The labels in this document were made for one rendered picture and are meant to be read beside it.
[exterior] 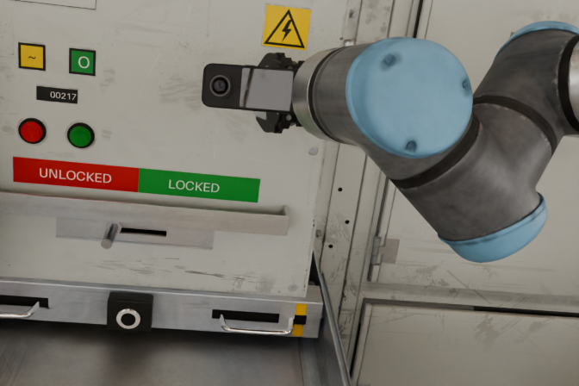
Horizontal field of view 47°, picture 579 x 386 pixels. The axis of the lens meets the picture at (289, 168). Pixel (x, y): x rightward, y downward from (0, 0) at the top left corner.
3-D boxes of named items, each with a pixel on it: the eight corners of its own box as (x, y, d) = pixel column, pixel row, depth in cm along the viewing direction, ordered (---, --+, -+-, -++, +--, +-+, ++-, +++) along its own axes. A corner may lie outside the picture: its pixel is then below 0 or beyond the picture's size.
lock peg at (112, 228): (115, 252, 85) (115, 225, 84) (96, 252, 85) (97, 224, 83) (122, 231, 91) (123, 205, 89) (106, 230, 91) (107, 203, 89)
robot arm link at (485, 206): (579, 176, 59) (503, 75, 55) (528, 279, 54) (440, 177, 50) (496, 183, 67) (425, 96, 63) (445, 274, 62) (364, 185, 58)
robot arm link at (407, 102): (427, 190, 50) (345, 96, 47) (355, 171, 62) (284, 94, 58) (504, 102, 52) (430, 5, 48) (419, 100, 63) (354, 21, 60)
